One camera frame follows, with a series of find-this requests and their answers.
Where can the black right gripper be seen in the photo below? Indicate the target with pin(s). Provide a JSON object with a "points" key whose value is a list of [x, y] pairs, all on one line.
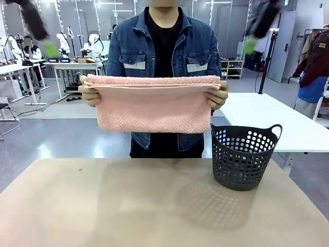
{"points": [[263, 18]]}

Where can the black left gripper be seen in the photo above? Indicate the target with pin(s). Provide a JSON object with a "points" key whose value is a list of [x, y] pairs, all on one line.
{"points": [[32, 18]]}

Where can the pink terry towel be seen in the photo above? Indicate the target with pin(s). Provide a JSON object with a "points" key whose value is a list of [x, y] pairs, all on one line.
{"points": [[154, 108]]}

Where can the small white robot arm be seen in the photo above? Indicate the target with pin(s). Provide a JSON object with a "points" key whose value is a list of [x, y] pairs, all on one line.
{"points": [[63, 45]]}

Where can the person's left hand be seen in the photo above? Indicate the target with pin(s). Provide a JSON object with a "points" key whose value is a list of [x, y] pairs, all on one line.
{"points": [[218, 99]]}

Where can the person's right hand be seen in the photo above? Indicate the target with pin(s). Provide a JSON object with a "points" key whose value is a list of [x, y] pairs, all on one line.
{"points": [[90, 96]]}

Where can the black label box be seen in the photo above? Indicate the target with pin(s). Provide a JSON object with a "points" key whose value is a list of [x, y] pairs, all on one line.
{"points": [[65, 60], [53, 60]]}

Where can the black suitcase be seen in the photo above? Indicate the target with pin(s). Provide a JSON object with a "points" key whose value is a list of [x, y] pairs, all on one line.
{"points": [[254, 61]]}

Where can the seated bystander in varsity jacket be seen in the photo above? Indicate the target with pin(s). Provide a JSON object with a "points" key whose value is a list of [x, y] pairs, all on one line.
{"points": [[33, 51]]}

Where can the white desk with robots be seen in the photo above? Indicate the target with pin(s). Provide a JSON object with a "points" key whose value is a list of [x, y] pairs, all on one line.
{"points": [[72, 65]]}

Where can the black desk device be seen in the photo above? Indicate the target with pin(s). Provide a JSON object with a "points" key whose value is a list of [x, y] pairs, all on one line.
{"points": [[27, 62]]}

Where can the white shoe rack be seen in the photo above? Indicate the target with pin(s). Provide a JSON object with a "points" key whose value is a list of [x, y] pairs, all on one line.
{"points": [[232, 69]]}

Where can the grey open door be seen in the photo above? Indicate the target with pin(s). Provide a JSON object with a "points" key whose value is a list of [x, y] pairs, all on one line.
{"points": [[281, 49]]}

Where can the flat cardboard box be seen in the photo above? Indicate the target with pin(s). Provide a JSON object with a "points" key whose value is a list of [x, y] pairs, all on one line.
{"points": [[86, 60]]}

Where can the white desk with thin legs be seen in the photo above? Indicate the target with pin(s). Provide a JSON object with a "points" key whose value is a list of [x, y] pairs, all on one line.
{"points": [[15, 68]]}

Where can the black base unit under desk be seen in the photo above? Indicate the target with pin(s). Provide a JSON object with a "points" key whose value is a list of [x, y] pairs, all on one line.
{"points": [[73, 87]]}

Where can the beige hanging coat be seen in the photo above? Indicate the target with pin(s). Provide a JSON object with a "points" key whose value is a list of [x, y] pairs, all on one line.
{"points": [[307, 49]]}

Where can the maroon hanging jacket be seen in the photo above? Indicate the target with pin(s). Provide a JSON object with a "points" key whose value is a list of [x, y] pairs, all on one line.
{"points": [[317, 59]]}

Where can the large white table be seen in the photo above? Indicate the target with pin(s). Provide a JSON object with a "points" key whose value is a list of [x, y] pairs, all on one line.
{"points": [[270, 113]]}

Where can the blue hanging garment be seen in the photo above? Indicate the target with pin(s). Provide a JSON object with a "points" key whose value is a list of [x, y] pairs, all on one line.
{"points": [[312, 90]]}

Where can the black metal chair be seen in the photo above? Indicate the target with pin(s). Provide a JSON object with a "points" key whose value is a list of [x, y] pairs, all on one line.
{"points": [[7, 118]]}

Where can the person in denim jacket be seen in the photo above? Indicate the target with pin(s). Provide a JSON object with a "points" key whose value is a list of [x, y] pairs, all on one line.
{"points": [[164, 51]]}

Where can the dark grey perforated basket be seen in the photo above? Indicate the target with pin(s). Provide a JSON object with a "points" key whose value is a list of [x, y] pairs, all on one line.
{"points": [[241, 177]]}

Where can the black tripod pole with camera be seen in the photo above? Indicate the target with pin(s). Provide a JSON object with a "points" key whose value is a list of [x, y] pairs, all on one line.
{"points": [[266, 69]]}

